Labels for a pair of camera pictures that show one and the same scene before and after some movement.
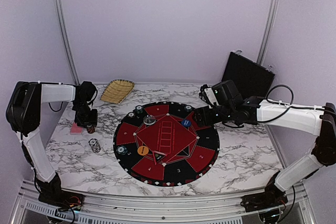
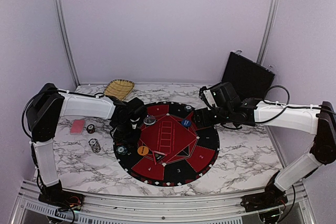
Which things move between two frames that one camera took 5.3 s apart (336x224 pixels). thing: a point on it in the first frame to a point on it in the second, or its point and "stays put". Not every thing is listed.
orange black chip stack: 91,130 stays put
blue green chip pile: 188,108 stays put
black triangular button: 158,156 stays put
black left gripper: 92,121 to 134,139
